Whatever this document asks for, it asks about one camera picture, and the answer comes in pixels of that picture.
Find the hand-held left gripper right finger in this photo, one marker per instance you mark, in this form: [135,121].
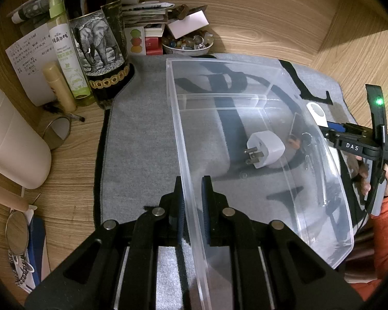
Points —
[207,206]

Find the handwritten paper note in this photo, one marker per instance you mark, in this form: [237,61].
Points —
[26,58]

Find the pile of glass beads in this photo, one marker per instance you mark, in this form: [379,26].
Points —
[184,42]

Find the box with fruit print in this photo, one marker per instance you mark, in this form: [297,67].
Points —
[135,40]

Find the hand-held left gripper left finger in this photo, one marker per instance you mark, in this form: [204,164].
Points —
[180,206]

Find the small red box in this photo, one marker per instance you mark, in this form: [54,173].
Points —
[153,46]

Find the small round metal mirror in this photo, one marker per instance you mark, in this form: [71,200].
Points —
[56,134]

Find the small brown-capped key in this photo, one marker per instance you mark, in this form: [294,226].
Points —
[293,142]

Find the clear plastic storage box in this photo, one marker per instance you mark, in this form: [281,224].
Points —
[213,119]

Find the stack of magazines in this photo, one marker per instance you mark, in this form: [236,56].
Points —
[145,13]

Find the green spray bottle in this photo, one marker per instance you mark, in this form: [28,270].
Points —
[68,58]

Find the white plug adapter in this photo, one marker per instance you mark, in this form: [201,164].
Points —
[266,147]

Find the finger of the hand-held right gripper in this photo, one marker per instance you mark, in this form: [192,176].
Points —
[329,133]
[336,125]

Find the grey mat with black letters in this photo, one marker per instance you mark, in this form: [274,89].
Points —
[139,135]

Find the person's right hand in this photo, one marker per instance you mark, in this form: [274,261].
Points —
[363,180]

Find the blue notebook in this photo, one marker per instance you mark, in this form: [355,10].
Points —
[38,248]

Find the black pen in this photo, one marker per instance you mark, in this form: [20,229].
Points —
[74,116]

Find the white bowl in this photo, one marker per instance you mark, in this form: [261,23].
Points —
[187,51]

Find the brown wooden trinket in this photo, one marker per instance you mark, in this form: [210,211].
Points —
[184,10]

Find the round pocket mirror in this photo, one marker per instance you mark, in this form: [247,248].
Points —
[16,232]

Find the pale paper card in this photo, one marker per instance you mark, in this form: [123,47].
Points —
[189,24]

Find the white rounded plastic device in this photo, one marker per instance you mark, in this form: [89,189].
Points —
[316,111]

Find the dark bottle with elephant label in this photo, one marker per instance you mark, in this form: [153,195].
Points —
[97,38]

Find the beige cylindrical tube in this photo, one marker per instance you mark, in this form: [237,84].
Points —
[58,87]

